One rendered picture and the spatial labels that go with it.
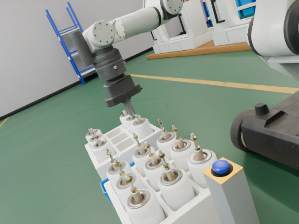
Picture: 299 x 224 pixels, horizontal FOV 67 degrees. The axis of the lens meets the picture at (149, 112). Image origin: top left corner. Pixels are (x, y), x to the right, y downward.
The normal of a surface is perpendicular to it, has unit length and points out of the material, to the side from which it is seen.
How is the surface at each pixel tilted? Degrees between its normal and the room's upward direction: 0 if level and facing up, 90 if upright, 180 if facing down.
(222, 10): 90
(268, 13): 59
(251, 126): 45
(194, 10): 90
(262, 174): 0
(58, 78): 90
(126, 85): 90
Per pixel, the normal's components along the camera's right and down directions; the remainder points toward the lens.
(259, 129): -0.87, -0.27
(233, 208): 0.40, 0.17
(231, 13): 0.29, 0.00
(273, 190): -0.37, -0.87
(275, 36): -0.88, 0.39
